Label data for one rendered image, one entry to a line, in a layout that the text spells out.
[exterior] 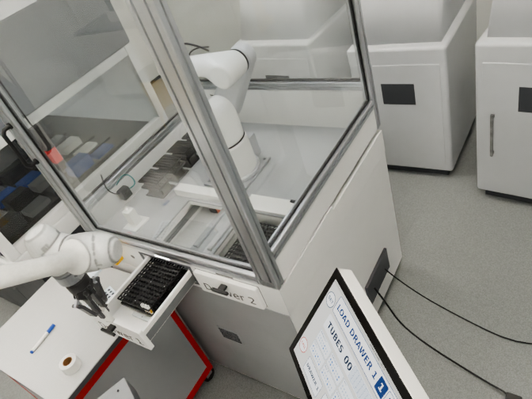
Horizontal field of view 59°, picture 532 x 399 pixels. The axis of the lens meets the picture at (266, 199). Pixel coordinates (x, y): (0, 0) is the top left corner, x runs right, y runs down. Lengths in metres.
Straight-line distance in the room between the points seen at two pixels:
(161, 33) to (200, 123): 0.23
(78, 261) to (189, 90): 0.57
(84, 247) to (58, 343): 0.84
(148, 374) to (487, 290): 1.69
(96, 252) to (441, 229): 2.10
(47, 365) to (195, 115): 1.30
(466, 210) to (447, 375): 1.08
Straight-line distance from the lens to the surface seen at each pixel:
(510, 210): 3.05
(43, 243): 1.48
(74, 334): 2.14
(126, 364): 2.10
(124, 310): 1.95
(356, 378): 1.14
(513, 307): 2.61
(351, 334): 1.15
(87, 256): 1.37
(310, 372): 1.30
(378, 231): 2.29
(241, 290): 1.66
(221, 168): 1.23
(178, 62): 1.09
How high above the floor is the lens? 2.11
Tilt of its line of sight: 38 degrees down
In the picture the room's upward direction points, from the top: 21 degrees counter-clockwise
